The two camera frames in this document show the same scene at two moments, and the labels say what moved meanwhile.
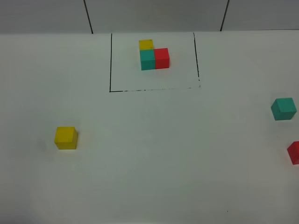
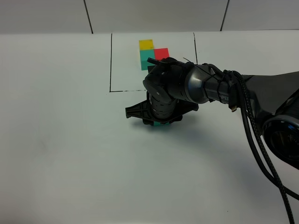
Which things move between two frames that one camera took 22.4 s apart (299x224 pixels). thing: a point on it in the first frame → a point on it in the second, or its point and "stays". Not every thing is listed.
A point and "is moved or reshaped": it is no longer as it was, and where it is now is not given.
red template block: [162, 58] stays
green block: [283, 108] is moved or reshaped
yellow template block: [146, 44] stays
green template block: [147, 59] stays
